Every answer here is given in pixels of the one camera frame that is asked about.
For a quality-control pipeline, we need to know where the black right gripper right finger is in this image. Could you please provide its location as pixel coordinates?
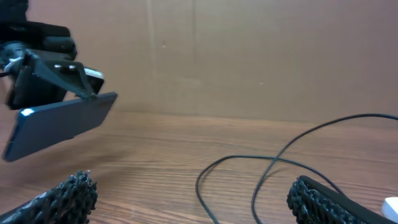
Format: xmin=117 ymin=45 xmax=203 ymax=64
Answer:
xmin=287 ymin=175 xmax=394 ymax=224

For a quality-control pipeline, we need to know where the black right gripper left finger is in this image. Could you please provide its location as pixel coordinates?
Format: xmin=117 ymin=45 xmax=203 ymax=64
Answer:
xmin=1 ymin=170 xmax=98 ymax=224

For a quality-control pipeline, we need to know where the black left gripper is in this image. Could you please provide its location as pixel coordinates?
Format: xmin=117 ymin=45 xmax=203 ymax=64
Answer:
xmin=5 ymin=49 xmax=96 ymax=110

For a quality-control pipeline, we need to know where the black charging cable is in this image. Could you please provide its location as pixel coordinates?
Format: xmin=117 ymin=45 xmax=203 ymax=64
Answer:
xmin=195 ymin=113 xmax=398 ymax=224

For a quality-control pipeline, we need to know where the Galaxy smartphone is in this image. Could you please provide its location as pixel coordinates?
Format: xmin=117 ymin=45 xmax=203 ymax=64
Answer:
xmin=2 ymin=92 xmax=118 ymax=162

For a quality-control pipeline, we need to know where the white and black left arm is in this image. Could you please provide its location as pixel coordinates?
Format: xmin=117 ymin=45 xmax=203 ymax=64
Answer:
xmin=1 ymin=0 xmax=104 ymax=110

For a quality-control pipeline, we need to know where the white power strip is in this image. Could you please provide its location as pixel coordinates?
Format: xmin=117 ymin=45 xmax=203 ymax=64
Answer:
xmin=381 ymin=197 xmax=398 ymax=223

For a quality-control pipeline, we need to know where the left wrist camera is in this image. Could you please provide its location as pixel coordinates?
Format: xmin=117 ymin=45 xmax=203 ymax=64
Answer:
xmin=84 ymin=67 xmax=104 ymax=94

